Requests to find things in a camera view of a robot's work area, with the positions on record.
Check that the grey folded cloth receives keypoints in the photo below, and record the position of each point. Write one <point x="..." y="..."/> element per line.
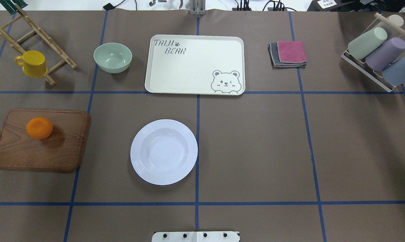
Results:
<point x="272" y="47"/>

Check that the cream bear tray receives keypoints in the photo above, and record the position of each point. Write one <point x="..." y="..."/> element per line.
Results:
<point x="190" y="64"/>

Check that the orange fruit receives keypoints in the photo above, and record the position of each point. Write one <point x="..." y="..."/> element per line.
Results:
<point x="39" y="128"/>

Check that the beige tumbler cup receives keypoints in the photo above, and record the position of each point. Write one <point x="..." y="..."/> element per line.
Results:
<point x="396" y="19"/>

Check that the blue tumbler cup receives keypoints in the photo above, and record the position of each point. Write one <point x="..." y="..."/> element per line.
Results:
<point x="395" y="73"/>

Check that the pink folded cloth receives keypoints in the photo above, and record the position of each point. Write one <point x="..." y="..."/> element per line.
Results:
<point x="291" y="52"/>

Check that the wooden mug rack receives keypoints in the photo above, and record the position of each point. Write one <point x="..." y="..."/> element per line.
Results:
<point x="36" y="30"/>

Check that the green tumbler cup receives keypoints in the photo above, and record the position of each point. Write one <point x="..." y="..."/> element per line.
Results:
<point x="367" y="42"/>

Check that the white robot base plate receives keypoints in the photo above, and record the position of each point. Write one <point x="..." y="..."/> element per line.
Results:
<point x="197" y="236"/>

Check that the yellow mug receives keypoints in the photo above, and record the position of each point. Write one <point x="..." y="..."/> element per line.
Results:
<point x="33" y="63"/>

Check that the white round plate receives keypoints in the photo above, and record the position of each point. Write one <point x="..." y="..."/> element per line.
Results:
<point x="164" y="152"/>

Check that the green bowl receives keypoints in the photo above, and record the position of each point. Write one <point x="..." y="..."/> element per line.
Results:
<point x="113" y="58"/>

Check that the purple tumbler cup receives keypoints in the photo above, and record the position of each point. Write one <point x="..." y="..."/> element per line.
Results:
<point x="385" y="54"/>

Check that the dark green mug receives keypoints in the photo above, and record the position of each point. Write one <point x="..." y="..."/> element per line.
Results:
<point x="10" y="7"/>

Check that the wooden cutting board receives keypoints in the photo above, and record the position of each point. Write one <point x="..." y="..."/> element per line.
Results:
<point x="62" y="151"/>

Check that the white wire cup rack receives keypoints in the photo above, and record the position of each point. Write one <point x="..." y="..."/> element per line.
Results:
<point x="360" y="64"/>

